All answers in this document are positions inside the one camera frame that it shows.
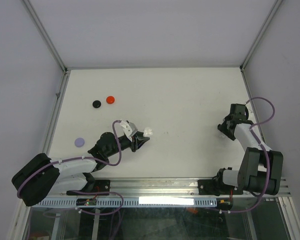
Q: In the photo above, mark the black earbud case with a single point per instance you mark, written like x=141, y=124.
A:
x=96, y=104

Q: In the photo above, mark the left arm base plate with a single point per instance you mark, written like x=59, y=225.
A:
x=101, y=186

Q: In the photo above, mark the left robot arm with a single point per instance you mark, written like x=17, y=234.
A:
x=44, y=176

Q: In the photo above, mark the purple earbud case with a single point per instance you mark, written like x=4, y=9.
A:
x=79, y=142

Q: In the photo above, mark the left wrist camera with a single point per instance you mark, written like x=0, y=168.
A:
x=128, y=128

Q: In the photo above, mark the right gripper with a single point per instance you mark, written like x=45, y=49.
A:
x=222, y=127

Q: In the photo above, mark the aluminium mounting rail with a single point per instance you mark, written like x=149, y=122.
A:
x=167, y=186

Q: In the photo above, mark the red earbud case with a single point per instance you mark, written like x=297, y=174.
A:
x=110, y=99

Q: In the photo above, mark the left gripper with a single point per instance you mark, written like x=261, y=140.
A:
x=137, y=140

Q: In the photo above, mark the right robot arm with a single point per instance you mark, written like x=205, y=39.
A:
x=261, y=168

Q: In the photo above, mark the slotted cable duct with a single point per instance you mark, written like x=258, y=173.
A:
x=128, y=202

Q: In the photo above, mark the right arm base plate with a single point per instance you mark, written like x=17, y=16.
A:
x=207, y=187

